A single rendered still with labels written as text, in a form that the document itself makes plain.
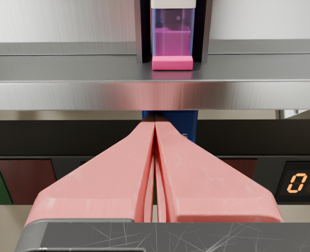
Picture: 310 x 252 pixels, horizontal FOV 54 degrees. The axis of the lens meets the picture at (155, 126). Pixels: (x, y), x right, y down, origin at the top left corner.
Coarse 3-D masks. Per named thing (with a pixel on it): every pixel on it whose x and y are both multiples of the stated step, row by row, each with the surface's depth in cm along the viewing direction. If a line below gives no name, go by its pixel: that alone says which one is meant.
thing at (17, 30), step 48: (0, 0) 11; (48, 0) 11; (96, 0) 11; (144, 0) 10; (240, 0) 11; (288, 0) 11; (0, 48) 12; (48, 48) 12; (96, 48) 12; (144, 48) 11; (192, 48) 12; (240, 48) 12; (288, 48) 12
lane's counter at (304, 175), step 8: (288, 168) 16; (296, 168) 16; (304, 168) 16; (288, 176) 17; (296, 176) 17; (304, 176) 17; (280, 184) 17; (288, 184) 17; (296, 184) 17; (304, 184) 17; (280, 192) 17; (288, 192) 17; (296, 192) 17; (304, 192) 17; (280, 200) 18; (288, 200) 18; (296, 200) 18; (304, 200) 18
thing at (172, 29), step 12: (156, 12) 10; (168, 12) 10; (180, 12) 10; (192, 12) 10; (156, 24) 10; (168, 24) 10; (180, 24) 10; (192, 24) 10; (156, 36) 10; (168, 36) 10; (180, 36) 10; (192, 36) 10; (156, 48) 10; (168, 48) 10; (180, 48) 10
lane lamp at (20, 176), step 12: (0, 168) 16; (12, 168) 16; (24, 168) 16; (36, 168) 16; (48, 168) 16; (12, 180) 17; (24, 180) 17; (36, 180) 17; (48, 180) 17; (12, 192) 18; (24, 192) 18; (36, 192) 18
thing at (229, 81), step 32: (0, 64) 11; (32, 64) 11; (64, 64) 11; (96, 64) 11; (128, 64) 11; (224, 64) 11; (256, 64) 11; (288, 64) 11; (0, 96) 10; (32, 96) 10; (64, 96) 10; (96, 96) 10; (128, 96) 10; (160, 96) 10; (192, 96) 10; (224, 96) 10; (256, 96) 10; (288, 96) 10
